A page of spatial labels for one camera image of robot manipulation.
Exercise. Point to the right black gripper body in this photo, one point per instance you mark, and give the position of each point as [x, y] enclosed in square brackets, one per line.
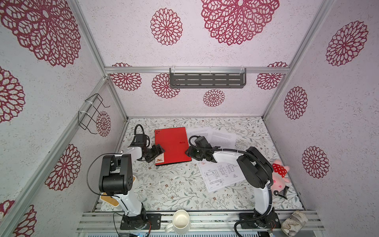
[195, 153]

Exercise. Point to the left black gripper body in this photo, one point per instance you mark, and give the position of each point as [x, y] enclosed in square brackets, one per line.
[153, 152]

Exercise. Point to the red black file folder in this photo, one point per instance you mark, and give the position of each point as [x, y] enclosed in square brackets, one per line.
[174, 142]

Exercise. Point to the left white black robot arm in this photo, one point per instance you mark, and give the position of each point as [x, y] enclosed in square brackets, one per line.
[122, 163]

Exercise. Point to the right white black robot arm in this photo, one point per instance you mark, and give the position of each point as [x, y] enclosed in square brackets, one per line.
[256, 169]

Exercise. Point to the text printed paper sheet left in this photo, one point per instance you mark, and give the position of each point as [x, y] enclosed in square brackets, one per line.
[207, 132]

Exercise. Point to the text printed paper sheet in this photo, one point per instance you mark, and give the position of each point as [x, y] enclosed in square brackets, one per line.
[207, 132]
[222, 139]

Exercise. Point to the text printed paper sheet right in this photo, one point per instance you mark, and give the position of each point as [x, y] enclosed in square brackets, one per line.
[222, 139]

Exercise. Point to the technical drawing paper sheet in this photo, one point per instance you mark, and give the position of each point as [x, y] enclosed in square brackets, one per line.
[220, 175]

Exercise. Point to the wooden tray with white rim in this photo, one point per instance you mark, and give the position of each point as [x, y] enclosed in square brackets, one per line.
[111, 200]

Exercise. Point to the white ceramic mug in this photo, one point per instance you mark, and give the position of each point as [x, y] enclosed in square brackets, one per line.
[180, 223]

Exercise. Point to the pink plush toy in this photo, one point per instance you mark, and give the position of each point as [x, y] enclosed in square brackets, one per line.
[281, 183]

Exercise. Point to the marbled grey cup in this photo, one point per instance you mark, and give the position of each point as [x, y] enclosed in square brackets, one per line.
[292, 225]

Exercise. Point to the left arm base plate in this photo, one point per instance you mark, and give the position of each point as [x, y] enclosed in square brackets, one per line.
[141, 222]

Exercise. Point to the black wire wall rack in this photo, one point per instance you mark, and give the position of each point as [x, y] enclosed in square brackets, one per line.
[94, 120]

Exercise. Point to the grey metal wall shelf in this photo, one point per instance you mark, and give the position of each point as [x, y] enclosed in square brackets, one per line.
[206, 80]

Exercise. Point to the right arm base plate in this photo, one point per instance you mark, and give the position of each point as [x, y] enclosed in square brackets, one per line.
[271, 221]

